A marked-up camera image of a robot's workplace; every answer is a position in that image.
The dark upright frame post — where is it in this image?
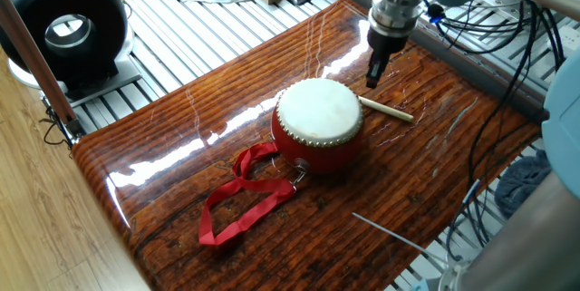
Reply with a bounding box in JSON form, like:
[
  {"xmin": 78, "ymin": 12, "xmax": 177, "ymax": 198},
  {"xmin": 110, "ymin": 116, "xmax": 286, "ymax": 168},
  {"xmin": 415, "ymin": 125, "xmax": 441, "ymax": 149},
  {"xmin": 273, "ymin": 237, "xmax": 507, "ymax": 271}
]
[{"xmin": 0, "ymin": 0, "xmax": 86, "ymax": 141}]

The metal snap hook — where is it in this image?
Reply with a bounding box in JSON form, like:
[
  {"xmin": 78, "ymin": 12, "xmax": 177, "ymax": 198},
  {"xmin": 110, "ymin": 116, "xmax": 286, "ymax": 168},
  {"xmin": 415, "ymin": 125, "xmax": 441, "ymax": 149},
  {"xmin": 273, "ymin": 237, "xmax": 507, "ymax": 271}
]
[{"xmin": 291, "ymin": 167, "xmax": 308, "ymax": 189}]

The black ring-shaped fan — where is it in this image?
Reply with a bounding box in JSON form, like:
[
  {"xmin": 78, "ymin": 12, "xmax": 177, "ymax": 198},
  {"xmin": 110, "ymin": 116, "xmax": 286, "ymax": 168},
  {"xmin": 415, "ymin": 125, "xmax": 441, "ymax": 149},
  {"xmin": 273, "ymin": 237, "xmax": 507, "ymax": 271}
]
[{"xmin": 0, "ymin": 0, "xmax": 142, "ymax": 102}]

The blue-grey towel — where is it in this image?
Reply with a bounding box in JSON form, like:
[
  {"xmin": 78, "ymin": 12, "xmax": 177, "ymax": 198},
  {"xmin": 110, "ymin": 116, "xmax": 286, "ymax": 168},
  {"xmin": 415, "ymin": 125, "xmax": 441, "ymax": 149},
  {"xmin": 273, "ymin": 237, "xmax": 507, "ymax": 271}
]
[{"xmin": 493, "ymin": 148, "xmax": 553, "ymax": 219}]

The loose black wire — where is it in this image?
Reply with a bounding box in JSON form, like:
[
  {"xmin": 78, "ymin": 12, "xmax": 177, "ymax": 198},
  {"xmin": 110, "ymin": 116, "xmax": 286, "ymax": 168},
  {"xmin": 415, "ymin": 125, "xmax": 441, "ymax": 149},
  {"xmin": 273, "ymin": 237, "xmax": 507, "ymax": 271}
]
[{"xmin": 38, "ymin": 104, "xmax": 73, "ymax": 148}]

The black cable bundle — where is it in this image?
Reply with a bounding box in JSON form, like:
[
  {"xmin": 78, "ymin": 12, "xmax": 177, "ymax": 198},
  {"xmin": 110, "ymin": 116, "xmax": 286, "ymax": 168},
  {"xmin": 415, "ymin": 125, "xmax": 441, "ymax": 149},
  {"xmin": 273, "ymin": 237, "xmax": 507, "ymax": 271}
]
[{"xmin": 425, "ymin": 0, "xmax": 567, "ymax": 263}]

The wood-grain table mat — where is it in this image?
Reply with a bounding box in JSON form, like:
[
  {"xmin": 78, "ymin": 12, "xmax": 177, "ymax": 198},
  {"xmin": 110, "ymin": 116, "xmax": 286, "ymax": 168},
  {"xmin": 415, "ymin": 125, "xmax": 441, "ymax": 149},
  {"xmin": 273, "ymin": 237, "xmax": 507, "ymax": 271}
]
[{"xmin": 71, "ymin": 0, "xmax": 543, "ymax": 291}]

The red drum with white skin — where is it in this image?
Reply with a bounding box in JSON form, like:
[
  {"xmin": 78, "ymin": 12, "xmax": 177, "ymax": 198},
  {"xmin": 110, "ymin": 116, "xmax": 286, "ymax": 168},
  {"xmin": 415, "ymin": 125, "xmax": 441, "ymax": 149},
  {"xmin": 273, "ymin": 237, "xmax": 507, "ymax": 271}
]
[{"xmin": 270, "ymin": 77, "xmax": 365, "ymax": 175}]

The red ribbon strap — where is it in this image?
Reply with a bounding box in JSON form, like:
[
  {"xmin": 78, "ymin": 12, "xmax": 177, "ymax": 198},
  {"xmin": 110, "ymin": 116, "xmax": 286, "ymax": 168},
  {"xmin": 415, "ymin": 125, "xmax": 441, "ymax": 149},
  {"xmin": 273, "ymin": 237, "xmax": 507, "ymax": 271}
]
[{"xmin": 198, "ymin": 141, "xmax": 298, "ymax": 247}]

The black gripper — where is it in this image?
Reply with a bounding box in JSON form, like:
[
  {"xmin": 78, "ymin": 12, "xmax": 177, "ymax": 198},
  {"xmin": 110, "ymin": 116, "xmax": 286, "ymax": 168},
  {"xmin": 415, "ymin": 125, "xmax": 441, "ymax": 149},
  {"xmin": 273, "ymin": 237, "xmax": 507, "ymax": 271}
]
[{"xmin": 364, "ymin": 25, "xmax": 410, "ymax": 90}]

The wooden drumstick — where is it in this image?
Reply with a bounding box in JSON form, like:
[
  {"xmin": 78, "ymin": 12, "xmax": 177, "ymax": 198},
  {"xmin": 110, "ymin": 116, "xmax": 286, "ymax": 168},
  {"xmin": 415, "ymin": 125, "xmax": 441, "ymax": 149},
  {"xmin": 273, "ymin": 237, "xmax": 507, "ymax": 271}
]
[{"xmin": 357, "ymin": 95, "xmax": 415, "ymax": 124}]

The white zip tie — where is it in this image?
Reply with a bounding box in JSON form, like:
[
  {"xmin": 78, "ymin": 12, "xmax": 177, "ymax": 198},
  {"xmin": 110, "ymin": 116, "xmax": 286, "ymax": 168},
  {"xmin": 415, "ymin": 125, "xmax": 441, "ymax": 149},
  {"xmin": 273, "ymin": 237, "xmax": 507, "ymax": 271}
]
[{"xmin": 352, "ymin": 211, "xmax": 450, "ymax": 266}]

